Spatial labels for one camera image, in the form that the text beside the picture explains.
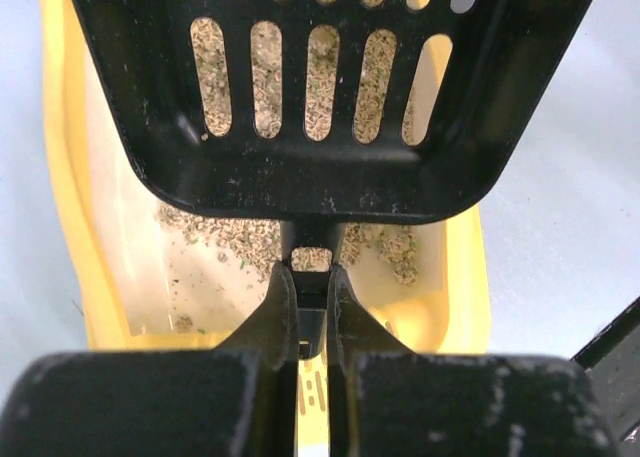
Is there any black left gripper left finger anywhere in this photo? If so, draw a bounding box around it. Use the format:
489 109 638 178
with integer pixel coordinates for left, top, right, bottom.
1 263 298 456

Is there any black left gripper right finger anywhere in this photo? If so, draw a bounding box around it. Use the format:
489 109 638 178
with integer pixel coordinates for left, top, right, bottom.
327 266 619 456

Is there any black slotted litter scoop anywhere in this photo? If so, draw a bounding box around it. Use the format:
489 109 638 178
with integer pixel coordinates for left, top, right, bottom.
72 0 592 362

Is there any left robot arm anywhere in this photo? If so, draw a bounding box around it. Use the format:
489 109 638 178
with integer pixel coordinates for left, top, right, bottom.
1 263 639 456

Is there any yellow litter box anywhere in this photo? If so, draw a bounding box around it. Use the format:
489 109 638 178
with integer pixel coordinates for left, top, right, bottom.
37 0 494 457

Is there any beige cat litter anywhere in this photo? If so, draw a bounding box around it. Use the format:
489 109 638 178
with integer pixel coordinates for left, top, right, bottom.
157 0 431 333

